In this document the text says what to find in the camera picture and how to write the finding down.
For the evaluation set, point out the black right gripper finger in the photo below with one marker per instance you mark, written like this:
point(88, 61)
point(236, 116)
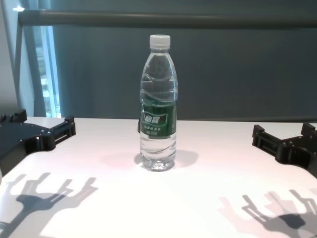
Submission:
point(309, 130)
point(266, 142)

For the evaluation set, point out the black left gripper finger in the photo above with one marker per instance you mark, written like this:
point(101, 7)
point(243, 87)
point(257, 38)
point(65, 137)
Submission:
point(62, 132)
point(15, 117)

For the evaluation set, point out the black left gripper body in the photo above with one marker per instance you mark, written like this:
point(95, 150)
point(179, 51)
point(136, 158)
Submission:
point(12, 141)

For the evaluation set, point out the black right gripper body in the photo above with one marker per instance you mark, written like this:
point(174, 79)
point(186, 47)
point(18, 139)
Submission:
point(304, 153)

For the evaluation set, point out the clear water bottle green label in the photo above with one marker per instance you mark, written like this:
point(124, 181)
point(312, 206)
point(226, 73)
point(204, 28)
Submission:
point(158, 99)

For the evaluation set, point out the green YES button black base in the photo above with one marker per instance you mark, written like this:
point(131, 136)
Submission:
point(139, 125)

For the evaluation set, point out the grey railing handrail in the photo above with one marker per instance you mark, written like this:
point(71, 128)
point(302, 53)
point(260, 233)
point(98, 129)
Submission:
point(123, 18)

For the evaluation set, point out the grey railing post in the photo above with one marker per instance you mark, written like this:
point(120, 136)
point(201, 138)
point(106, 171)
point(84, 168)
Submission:
point(21, 74)

